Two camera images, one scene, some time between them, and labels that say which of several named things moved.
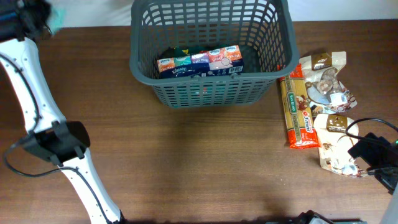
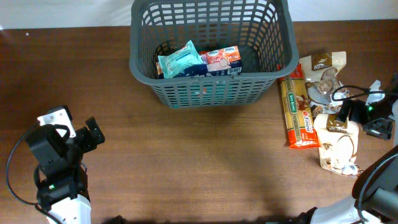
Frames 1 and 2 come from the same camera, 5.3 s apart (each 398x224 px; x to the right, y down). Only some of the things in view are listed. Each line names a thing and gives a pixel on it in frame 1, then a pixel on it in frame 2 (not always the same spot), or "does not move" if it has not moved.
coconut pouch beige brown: [336, 134] does not move
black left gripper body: [23, 15] -> [86, 139]
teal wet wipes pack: [58, 20] -> [177, 60]
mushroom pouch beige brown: [324, 93] does not move
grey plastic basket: [264, 30] does not move
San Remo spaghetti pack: [298, 111] does not move
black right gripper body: [369, 152] -> [358, 111]
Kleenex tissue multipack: [224, 60] does not move
